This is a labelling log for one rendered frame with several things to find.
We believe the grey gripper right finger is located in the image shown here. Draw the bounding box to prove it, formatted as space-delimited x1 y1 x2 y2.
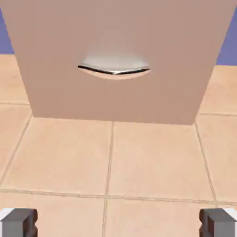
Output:
199 208 237 237

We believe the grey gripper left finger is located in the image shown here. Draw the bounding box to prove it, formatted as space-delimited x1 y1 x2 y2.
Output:
0 208 38 237

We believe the curved silver metal handle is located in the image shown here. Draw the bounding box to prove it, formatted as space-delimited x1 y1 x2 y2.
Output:
77 52 151 75

